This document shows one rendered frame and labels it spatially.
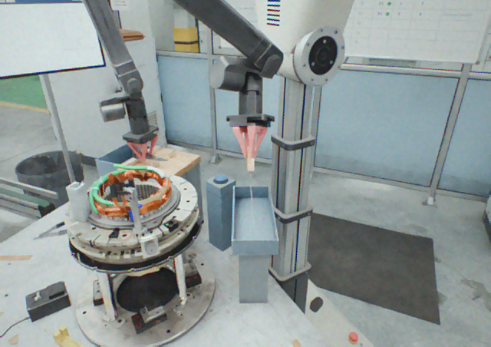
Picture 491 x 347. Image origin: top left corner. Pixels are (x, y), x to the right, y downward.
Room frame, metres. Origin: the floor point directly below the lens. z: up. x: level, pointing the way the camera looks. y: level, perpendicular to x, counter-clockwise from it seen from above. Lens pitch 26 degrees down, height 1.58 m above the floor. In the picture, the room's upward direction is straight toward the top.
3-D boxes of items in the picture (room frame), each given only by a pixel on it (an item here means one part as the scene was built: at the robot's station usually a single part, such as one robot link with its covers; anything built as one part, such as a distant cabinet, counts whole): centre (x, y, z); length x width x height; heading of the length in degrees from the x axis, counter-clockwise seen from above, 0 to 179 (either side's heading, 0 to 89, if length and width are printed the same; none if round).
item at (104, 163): (1.11, 0.44, 0.92); 0.17 x 0.11 x 0.28; 155
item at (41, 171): (2.05, 1.32, 0.39); 0.39 x 0.39 x 0.35
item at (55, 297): (0.69, 0.55, 0.81); 0.10 x 0.06 x 0.06; 124
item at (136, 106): (1.00, 0.34, 1.27); 0.07 x 0.06 x 0.07; 120
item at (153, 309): (0.64, 0.25, 0.83); 0.05 x 0.04 x 0.02; 123
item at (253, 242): (0.75, -0.01, 0.92); 0.25 x 0.11 x 0.28; 1
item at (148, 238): (0.61, 0.22, 1.07); 0.04 x 0.02 x 0.05; 117
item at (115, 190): (0.62, 0.26, 1.21); 0.04 x 0.04 x 0.03; 69
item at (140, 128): (1.01, 0.34, 1.20); 0.10 x 0.07 x 0.07; 156
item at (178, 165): (1.04, 0.30, 1.05); 0.20 x 0.19 x 0.02; 65
